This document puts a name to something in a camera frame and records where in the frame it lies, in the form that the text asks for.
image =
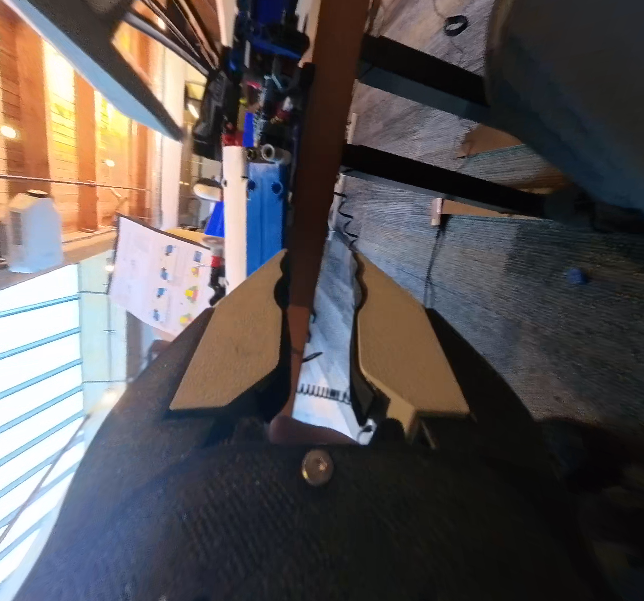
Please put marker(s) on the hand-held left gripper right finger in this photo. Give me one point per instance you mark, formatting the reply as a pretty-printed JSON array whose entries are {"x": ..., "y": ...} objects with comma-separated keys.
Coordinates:
[{"x": 402, "y": 354}]

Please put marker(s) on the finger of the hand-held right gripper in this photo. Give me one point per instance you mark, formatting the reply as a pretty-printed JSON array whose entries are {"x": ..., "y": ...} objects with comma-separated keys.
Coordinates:
[{"x": 100, "y": 58}]

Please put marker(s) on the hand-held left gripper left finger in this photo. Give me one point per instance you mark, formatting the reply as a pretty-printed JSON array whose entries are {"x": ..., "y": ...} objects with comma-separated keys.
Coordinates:
[{"x": 236, "y": 344}]

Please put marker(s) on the toy brick car model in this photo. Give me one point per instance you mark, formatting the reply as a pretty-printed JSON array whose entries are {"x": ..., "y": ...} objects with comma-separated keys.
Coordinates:
[{"x": 261, "y": 93}]

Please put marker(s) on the black desk leg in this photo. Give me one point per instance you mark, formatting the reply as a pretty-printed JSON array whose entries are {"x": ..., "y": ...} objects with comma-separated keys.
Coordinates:
[
  {"x": 427, "y": 68},
  {"x": 427, "y": 178}
]

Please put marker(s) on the white illustrated leaflet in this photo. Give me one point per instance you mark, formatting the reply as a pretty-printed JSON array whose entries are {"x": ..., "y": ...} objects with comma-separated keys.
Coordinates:
[{"x": 146, "y": 269}]

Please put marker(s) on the beige cardboard board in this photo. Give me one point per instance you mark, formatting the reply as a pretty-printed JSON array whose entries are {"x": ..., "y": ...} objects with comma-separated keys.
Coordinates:
[{"x": 186, "y": 233}]

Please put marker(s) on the thin metal rod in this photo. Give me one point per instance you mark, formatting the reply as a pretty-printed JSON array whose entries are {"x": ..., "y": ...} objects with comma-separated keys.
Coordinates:
[{"x": 75, "y": 182}]

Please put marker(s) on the brown cardboard box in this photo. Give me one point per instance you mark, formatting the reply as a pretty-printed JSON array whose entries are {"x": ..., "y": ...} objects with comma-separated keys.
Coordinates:
[{"x": 436, "y": 211}]

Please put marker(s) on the small blue brick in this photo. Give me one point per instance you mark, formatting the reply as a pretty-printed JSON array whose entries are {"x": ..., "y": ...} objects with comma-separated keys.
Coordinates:
[{"x": 577, "y": 275}]

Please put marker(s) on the large grid window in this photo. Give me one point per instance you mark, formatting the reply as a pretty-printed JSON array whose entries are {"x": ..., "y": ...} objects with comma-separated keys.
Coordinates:
[{"x": 40, "y": 359}]

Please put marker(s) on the cardboard piece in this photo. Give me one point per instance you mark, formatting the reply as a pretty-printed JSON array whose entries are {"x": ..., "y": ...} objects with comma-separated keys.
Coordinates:
[{"x": 493, "y": 141}]

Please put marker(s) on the white wall device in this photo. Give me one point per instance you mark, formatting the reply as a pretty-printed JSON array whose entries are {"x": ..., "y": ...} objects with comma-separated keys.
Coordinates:
[{"x": 35, "y": 239}]

